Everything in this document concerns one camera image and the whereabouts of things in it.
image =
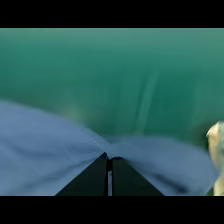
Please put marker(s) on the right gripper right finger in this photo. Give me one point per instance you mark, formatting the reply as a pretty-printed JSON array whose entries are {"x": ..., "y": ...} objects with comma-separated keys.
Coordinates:
[{"x": 130, "y": 181}]

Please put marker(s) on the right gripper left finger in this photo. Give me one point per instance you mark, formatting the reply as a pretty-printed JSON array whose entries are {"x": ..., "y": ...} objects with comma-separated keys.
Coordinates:
[{"x": 90, "y": 181}]

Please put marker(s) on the light blue shirt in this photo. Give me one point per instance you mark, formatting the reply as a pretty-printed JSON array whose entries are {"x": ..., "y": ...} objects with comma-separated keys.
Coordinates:
[{"x": 36, "y": 153}]

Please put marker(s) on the cream garment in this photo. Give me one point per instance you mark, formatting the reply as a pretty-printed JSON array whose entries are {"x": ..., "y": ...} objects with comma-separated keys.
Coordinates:
[{"x": 217, "y": 146}]

